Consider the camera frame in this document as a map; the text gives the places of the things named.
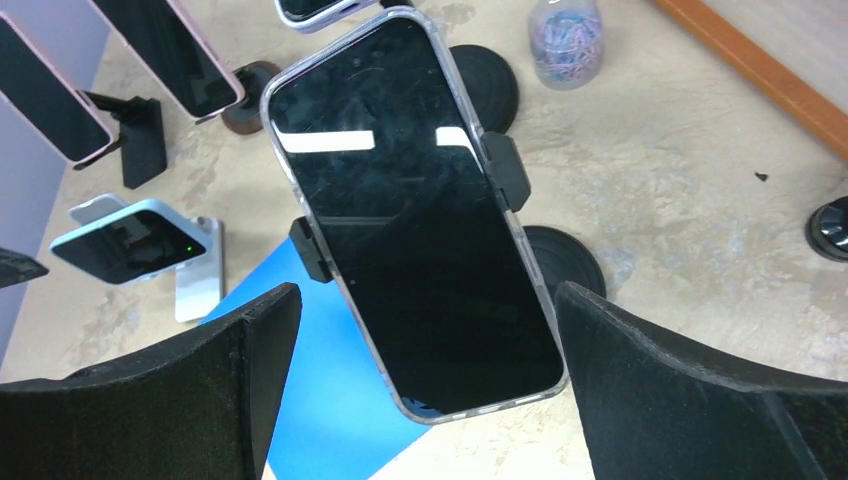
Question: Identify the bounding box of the far left pink phone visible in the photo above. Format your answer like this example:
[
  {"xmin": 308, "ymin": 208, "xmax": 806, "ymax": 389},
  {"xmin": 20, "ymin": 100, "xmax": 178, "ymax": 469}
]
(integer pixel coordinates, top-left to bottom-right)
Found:
[{"xmin": 1, "ymin": 12, "xmax": 118, "ymax": 164}]

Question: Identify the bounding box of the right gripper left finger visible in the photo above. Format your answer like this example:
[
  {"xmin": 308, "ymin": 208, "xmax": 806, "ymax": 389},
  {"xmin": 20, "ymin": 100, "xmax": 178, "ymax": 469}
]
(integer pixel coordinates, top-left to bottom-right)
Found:
[{"xmin": 1, "ymin": 283, "xmax": 302, "ymax": 479}]

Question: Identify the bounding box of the red black knob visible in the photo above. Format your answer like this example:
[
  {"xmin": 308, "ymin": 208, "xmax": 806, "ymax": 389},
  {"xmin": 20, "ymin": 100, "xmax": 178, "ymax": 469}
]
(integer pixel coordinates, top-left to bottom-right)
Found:
[{"xmin": 804, "ymin": 196, "xmax": 848, "ymax": 262}]

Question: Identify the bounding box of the light blue phone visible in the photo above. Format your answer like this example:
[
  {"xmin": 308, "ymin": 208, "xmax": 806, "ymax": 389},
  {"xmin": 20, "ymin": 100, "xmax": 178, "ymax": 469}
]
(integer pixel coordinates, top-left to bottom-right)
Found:
[{"xmin": 49, "ymin": 199, "xmax": 213, "ymax": 285}]

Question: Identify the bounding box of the brown round phone stand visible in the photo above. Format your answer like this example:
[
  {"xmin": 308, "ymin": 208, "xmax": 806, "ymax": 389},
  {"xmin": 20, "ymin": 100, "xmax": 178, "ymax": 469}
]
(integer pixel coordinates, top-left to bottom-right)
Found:
[{"xmin": 218, "ymin": 60, "xmax": 281, "ymax": 136}]

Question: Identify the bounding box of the silver phone stand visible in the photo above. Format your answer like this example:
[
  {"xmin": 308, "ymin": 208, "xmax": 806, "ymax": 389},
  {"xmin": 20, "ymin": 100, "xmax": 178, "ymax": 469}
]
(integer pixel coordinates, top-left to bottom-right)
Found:
[{"xmin": 68, "ymin": 193, "xmax": 224, "ymax": 323}]

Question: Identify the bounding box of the black round phone stand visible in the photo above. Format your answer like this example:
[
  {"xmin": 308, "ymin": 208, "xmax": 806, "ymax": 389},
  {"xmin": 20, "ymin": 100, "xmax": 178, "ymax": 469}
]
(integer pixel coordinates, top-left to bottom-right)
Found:
[
  {"xmin": 289, "ymin": 132, "xmax": 607, "ymax": 297},
  {"xmin": 449, "ymin": 44, "xmax": 520, "ymax": 136}
]

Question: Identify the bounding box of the phone in lilac case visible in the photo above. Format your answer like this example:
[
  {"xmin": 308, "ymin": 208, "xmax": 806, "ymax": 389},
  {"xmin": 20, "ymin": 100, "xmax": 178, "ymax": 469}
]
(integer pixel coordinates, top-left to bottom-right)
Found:
[{"xmin": 273, "ymin": 0, "xmax": 377, "ymax": 33}]

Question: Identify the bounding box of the pink phone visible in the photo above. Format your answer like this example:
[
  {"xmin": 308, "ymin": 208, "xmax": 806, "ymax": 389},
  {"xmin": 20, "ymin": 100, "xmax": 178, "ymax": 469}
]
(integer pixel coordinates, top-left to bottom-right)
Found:
[
  {"xmin": 1, "ymin": 12, "xmax": 118, "ymax": 164},
  {"xmin": 91, "ymin": 0, "xmax": 246, "ymax": 121}
]

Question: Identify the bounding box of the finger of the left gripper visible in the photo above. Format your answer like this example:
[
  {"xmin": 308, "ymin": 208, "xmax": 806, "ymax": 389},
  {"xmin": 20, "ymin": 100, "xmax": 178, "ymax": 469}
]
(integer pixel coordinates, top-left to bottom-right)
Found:
[{"xmin": 0, "ymin": 248, "xmax": 49, "ymax": 289}]

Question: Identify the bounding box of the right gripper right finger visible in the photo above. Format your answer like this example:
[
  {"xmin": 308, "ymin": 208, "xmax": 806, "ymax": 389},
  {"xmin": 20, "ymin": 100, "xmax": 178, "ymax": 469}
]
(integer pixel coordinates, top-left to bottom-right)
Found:
[{"xmin": 555, "ymin": 282, "xmax": 847, "ymax": 479}]

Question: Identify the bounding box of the blue mat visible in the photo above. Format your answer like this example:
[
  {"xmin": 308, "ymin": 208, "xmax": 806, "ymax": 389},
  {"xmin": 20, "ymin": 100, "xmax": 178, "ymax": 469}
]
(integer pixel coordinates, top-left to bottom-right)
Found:
[{"xmin": 207, "ymin": 240, "xmax": 428, "ymax": 479}]

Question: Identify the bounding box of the black folding phone stand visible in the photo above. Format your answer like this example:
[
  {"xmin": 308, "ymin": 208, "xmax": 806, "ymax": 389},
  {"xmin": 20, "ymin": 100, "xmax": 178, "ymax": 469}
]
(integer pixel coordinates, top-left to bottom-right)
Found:
[{"xmin": 72, "ymin": 92, "xmax": 168, "ymax": 189}]

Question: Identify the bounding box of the orange wooden rack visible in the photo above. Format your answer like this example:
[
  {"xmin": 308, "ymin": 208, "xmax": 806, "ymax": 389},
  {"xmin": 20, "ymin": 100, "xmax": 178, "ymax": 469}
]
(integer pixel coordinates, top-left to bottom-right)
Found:
[{"xmin": 654, "ymin": 0, "xmax": 847, "ymax": 160}]

